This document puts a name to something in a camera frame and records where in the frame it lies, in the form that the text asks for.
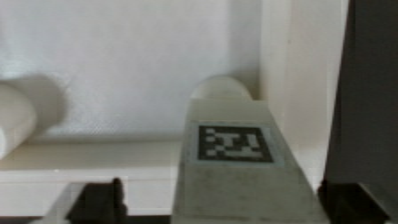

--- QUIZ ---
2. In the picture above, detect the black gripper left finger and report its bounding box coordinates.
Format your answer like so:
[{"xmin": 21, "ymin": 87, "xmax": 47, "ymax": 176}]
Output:
[{"xmin": 33, "ymin": 177, "xmax": 129, "ymax": 224}]

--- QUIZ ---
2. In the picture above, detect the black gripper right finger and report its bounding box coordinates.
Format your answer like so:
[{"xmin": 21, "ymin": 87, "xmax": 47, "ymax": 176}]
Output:
[{"xmin": 317, "ymin": 180, "xmax": 398, "ymax": 224}]

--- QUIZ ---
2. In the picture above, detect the white table leg with tag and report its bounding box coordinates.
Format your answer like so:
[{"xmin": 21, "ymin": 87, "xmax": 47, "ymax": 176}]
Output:
[{"xmin": 170, "ymin": 76, "xmax": 328, "ymax": 224}]

